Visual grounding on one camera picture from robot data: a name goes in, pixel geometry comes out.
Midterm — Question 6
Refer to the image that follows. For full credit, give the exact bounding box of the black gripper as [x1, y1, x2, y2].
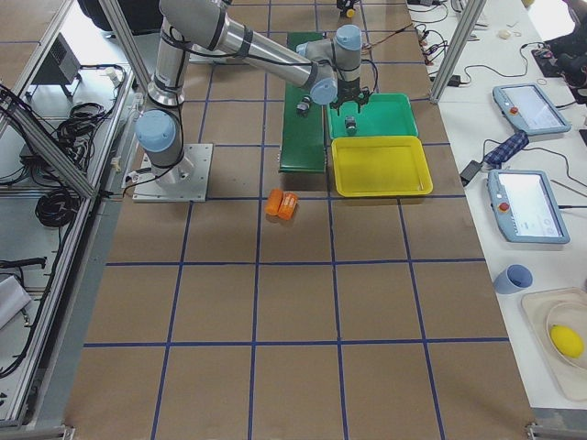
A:
[330, 78, 371, 115]

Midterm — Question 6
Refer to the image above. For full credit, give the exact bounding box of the orange cylinder marked 4680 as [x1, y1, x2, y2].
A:
[277, 192, 298, 220]

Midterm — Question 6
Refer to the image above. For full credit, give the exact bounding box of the plain orange cylinder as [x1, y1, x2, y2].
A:
[265, 188, 284, 216]

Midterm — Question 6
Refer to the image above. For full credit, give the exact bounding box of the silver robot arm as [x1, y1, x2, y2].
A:
[135, 1, 371, 187]

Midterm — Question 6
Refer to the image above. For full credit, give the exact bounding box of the green plastic tray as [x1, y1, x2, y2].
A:
[327, 93, 418, 139]

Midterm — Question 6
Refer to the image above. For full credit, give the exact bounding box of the green conveyor belt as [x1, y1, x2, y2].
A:
[277, 31, 329, 175]

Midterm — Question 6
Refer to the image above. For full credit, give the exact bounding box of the yellow plastic tray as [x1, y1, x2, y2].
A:
[331, 136, 433, 197]

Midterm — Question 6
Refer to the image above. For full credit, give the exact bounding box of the black power adapter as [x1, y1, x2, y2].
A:
[460, 160, 482, 187]

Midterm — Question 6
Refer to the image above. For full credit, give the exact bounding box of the blue folded umbrella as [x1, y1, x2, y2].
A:
[483, 131, 529, 170]

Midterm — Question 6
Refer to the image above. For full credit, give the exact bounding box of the teach pendant far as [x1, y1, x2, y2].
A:
[492, 83, 571, 136]

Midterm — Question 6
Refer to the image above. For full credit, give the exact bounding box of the teach pendant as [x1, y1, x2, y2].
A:
[487, 170, 570, 244]
[492, 83, 571, 136]

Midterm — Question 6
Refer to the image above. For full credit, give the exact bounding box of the teach pendant near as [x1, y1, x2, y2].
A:
[487, 170, 570, 244]

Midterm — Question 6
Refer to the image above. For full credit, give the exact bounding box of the blue plastic cup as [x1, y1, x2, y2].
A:
[493, 264, 534, 294]

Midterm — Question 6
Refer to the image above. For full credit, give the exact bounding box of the beige bowl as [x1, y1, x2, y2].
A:
[547, 302, 586, 370]

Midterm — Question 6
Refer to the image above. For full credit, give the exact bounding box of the yellow lemon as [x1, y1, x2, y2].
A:
[549, 324, 584, 358]

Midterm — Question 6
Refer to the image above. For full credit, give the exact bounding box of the beige tray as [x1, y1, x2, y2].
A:
[521, 287, 586, 402]

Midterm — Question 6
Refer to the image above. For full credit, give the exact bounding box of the aluminium frame post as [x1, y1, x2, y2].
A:
[429, 0, 486, 105]

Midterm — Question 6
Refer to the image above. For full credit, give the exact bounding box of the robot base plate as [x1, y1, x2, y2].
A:
[131, 143, 213, 203]

